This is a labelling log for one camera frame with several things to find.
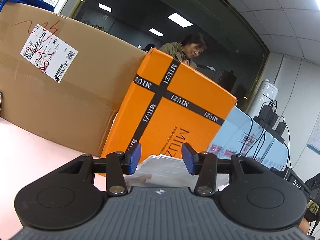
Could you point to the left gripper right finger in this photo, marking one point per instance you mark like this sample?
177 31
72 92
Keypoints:
246 191

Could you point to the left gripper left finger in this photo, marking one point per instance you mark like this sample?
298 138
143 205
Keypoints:
74 193

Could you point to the white plastic storage box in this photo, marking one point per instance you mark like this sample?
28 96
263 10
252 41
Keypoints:
161 171

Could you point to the large light blue carton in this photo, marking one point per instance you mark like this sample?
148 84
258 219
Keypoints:
239 134

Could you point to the black charger adapter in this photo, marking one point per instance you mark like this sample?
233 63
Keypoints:
280 127

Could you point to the black power strip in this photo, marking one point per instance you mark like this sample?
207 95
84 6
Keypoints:
269 129

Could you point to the white water dispenser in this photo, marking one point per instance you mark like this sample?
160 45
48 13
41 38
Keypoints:
266 93

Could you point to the small photo card pack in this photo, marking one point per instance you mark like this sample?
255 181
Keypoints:
1 98

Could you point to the brown cardboard box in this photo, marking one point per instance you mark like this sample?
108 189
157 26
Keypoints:
61 79

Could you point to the orange MIUZI box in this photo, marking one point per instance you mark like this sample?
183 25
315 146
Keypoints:
168 104

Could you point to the woman in olive jacket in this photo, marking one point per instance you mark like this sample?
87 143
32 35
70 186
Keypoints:
191 47

